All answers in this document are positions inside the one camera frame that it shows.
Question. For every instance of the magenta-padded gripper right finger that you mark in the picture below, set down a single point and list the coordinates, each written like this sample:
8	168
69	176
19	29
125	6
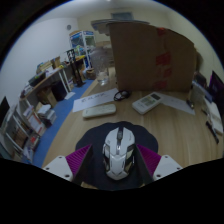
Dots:
168	166

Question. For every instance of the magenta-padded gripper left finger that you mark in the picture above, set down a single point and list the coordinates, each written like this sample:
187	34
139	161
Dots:
58	166

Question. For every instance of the white and black computer mouse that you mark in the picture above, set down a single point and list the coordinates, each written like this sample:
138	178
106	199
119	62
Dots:
118	156

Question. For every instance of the dark round mouse pad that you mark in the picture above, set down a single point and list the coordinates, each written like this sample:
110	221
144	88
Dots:
90	143

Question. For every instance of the shelf unit with books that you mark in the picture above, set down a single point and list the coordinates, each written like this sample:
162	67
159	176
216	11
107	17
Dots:
23	130

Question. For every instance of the plain white paper sheet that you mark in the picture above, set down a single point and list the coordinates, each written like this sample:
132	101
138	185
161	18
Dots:
180	104

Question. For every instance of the white remote with display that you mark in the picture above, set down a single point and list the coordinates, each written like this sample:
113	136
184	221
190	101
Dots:
146	103

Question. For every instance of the white book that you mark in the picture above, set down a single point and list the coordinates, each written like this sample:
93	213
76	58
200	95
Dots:
215	116

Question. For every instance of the slim white remote control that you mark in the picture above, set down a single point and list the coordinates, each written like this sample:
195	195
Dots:
99	111

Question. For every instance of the clear plastic container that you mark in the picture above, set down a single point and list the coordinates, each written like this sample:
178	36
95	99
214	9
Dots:
196	95

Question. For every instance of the white cluttered desk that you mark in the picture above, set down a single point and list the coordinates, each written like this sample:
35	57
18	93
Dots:
46	80

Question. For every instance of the black monitor screen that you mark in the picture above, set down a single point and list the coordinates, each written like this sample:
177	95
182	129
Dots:
217	90

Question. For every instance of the black stand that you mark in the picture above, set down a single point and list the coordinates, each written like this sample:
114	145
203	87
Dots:
75	68

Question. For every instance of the large brown cardboard box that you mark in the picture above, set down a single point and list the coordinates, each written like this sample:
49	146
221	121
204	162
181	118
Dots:
146	60

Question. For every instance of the clear plastic bottle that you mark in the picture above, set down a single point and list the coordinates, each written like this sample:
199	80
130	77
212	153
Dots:
100	66

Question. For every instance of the glass display cabinet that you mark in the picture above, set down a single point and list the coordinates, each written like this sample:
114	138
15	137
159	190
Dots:
81	46

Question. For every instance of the grey wall vent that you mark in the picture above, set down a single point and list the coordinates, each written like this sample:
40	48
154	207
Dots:
122	16

